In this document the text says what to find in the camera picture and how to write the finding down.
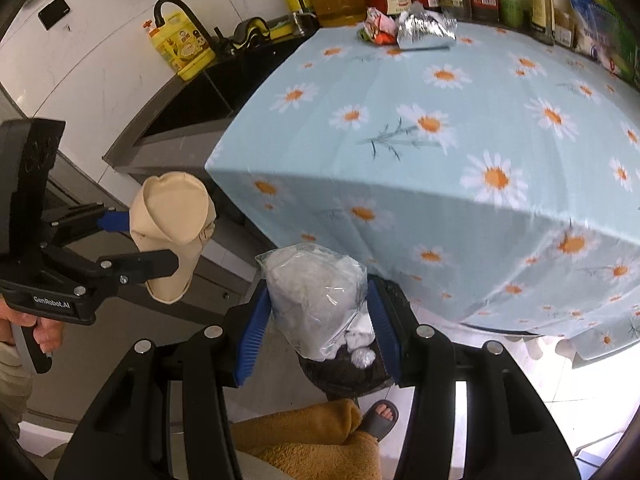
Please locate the white tissue ball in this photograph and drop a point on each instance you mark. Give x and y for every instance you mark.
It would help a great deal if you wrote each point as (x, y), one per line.
(360, 338)
(363, 358)

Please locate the small spice jar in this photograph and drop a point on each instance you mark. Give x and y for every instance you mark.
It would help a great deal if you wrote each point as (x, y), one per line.
(562, 30)

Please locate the person's right foot in slipper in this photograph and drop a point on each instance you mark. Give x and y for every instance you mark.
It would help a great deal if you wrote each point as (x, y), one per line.
(381, 417)

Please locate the black and yellow cloth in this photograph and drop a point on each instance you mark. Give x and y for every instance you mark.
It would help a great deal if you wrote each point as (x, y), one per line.
(250, 32)

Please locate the blue daisy print tablecloth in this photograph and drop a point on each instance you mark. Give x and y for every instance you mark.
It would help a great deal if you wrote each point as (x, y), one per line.
(450, 200)

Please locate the yellow dish soap bottle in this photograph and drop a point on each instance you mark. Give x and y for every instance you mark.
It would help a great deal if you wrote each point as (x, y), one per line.
(182, 50)

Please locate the white and blue packet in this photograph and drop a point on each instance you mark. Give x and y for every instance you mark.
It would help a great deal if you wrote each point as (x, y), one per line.
(592, 30)

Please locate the clear bag of white tissue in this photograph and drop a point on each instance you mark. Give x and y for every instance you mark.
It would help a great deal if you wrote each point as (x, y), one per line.
(310, 295)

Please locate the yellow green sponge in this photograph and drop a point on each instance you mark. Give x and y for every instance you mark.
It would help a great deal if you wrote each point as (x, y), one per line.
(280, 27)

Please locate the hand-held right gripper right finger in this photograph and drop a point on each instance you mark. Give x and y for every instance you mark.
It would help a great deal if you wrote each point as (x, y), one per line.
(385, 330)

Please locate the red snack wrapper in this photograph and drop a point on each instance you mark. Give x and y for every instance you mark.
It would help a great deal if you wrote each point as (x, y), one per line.
(377, 25)

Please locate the person's orange pants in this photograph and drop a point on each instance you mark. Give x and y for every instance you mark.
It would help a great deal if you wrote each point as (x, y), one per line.
(300, 435)

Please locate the black trash bin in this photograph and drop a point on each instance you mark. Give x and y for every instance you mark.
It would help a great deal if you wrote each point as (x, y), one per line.
(340, 380)

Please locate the brown paper cup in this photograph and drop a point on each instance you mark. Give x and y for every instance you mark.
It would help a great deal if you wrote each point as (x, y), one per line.
(170, 210)

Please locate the black wall plate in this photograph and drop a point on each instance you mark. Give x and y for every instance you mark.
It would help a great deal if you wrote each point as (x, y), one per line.
(53, 11)

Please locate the person's left hand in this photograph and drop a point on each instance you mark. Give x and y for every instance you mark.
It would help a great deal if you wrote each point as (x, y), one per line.
(47, 337)

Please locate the silver foil bag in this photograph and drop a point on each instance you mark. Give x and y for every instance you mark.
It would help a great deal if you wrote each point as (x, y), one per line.
(425, 25)

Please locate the green packet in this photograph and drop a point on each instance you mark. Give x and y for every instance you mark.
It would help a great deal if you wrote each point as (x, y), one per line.
(625, 45)

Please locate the black sink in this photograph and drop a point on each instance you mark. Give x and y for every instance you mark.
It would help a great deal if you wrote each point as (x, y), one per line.
(200, 100)

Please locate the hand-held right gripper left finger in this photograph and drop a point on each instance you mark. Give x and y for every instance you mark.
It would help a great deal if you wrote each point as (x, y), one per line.
(252, 340)

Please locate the small bottle yellow cap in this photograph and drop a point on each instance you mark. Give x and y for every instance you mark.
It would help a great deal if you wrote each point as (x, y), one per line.
(541, 5)

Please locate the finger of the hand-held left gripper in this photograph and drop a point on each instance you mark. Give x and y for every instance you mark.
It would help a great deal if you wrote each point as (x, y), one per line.
(150, 262)
(115, 222)

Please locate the black faucet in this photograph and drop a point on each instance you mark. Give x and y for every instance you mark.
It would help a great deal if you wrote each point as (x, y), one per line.
(192, 15)

